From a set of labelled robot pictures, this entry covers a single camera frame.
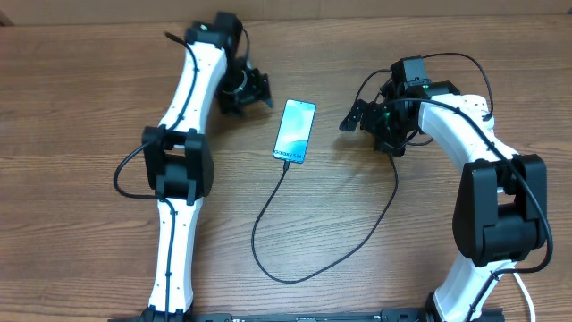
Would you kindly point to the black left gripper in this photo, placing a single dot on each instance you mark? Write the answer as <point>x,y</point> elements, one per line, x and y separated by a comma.
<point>257,87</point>

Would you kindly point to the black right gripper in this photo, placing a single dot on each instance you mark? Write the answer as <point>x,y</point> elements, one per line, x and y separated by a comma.
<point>372,110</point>

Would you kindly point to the blue screen smartphone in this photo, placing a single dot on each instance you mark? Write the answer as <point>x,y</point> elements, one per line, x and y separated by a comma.
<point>294,131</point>

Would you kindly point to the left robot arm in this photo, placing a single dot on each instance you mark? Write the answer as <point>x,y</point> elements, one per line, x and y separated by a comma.
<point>179,164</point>

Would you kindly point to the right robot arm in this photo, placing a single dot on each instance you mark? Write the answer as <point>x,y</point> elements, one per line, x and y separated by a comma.
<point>499,223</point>

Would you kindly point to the white power strip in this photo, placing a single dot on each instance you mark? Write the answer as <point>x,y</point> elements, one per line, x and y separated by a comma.
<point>476,107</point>

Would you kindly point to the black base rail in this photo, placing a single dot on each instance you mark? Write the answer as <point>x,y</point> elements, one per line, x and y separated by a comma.
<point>304,318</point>

